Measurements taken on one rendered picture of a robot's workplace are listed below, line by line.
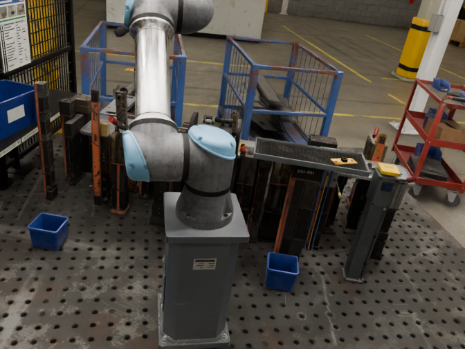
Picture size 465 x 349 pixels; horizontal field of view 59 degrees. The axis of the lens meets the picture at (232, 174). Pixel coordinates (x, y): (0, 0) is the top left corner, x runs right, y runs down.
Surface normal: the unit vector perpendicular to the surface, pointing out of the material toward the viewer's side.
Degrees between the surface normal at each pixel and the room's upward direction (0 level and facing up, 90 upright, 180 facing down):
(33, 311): 0
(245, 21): 90
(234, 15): 90
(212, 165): 88
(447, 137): 90
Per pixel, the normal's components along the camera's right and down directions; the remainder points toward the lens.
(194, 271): 0.17, 0.48
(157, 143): 0.25, -0.33
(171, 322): -0.57, 0.32
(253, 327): 0.13, -0.87
